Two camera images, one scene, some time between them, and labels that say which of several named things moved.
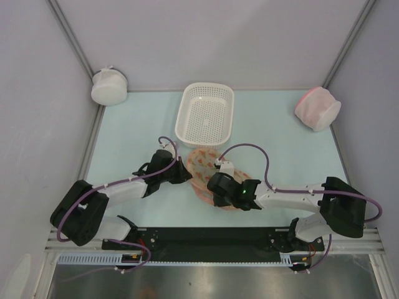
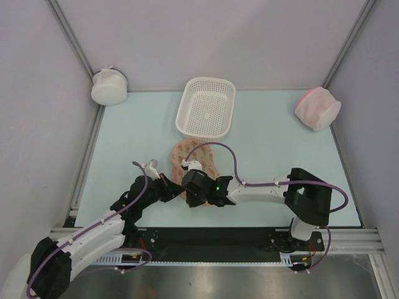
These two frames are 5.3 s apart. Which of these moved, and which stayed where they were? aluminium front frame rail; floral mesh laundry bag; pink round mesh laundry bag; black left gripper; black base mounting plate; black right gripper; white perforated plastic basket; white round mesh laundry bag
Moved: black right gripper; floral mesh laundry bag; black left gripper
Stayed: black base mounting plate; pink round mesh laundry bag; white round mesh laundry bag; aluminium front frame rail; white perforated plastic basket
